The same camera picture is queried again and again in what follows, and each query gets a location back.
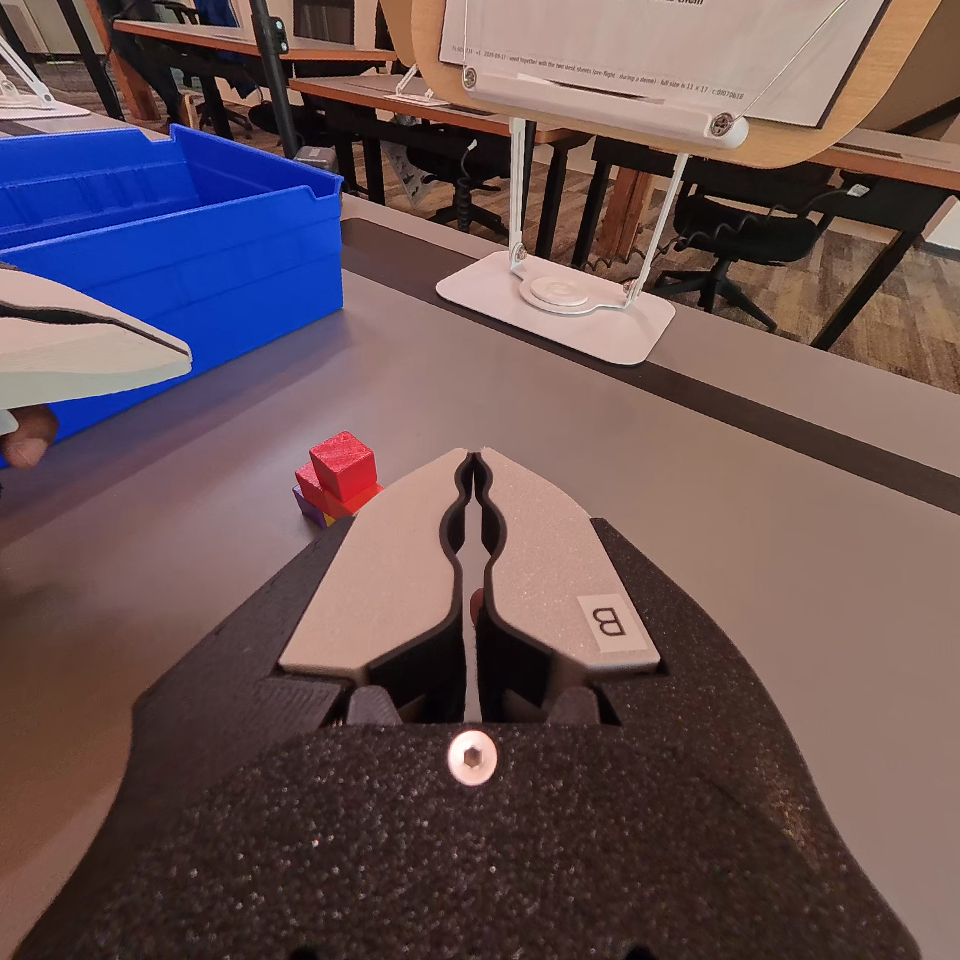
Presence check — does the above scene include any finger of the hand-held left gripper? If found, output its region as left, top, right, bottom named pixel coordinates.
left=0, top=311, right=193, bottom=412
left=0, top=266, right=181, bottom=350

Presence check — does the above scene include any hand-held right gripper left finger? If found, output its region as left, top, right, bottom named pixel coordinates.
left=279, top=448, right=472, bottom=710

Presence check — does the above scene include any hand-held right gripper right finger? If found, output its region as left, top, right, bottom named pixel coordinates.
left=474, top=447, right=663, bottom=717

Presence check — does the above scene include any stack of coloured cubes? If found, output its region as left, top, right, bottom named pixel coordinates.
left=292, top=461, right=385, bottom=530

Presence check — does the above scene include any red wooden cube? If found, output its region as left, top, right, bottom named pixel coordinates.
left=309, top=431, right=376, bottom=502

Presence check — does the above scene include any blue plastic bin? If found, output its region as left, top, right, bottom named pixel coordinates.
left=0, top=123, right=345, bottom=470

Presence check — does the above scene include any grey desk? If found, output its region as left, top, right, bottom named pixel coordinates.
left=0, top=191, right=960, bottom=960

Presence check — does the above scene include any wooden top desk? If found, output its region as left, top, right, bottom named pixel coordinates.
left=112, top=18, right=399, bottom=144
left=288, top=73, right=960, bottom=352

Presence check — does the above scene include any person's left hand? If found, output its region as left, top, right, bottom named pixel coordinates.
left=0, top=405, right=60, bottom=471

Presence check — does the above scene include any white document stand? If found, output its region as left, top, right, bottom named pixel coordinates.
left=0, top=33, right=93, bottom=123
left=384, top=62, right=438, bottom=104
left=378, top=0, right=942, bottom=367

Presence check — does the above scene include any black pole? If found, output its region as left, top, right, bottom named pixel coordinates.
left=249, top=0, right=303, bottom=162

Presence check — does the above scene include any black office chair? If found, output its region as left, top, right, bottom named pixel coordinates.
left=669, top=159, right=850, bottom=333
left=401, top=138, right=513, bottom=237

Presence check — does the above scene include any printed instruction sheet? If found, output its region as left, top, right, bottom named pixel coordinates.
left=438, top=0, right=890, bottom=129

